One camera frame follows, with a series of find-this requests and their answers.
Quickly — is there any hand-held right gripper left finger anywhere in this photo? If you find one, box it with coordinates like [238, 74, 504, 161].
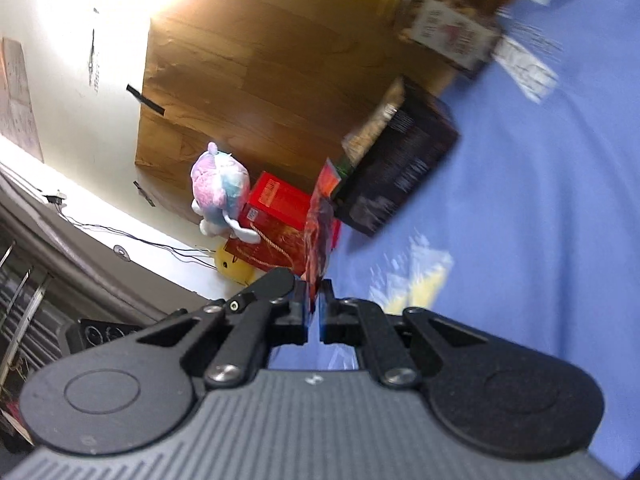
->
[137, 267, 309, 389]

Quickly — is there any red snack packet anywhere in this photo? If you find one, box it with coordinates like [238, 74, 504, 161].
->
[302, 157, 346, 311]

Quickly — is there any red gift bag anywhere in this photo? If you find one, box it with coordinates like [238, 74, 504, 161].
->
[223, 171, 343, 277]

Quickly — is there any clear nut jar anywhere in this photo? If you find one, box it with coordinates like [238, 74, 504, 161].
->
[380, 0, 503, 80]

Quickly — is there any black cable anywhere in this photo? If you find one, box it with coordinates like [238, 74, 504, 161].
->
[65, 215, 221, 266]

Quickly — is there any blue printed tablecloth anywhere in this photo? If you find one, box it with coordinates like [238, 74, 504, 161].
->
[270, 0, 640, 478]

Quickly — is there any large wooden panel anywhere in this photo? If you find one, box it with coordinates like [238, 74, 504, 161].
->
[134, 0, 501, 226]

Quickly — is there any clear pumpkin seed packet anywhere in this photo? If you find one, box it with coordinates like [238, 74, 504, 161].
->
[341, 77, 408, 166]

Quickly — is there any pink plush toy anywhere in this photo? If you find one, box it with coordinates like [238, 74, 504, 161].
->
[190, 142, 263, 245]

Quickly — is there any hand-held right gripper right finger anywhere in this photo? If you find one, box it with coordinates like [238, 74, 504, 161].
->
[319, 280, 488, 387]

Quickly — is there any yellow duck plush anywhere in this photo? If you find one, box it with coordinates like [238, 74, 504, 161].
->
[214, 242, 257, 286]

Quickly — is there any black cardboard box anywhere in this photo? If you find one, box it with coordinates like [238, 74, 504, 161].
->
[332, 77, 460, 237]

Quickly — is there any wall poster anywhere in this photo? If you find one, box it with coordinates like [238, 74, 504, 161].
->
[0, 37, 45, 163]

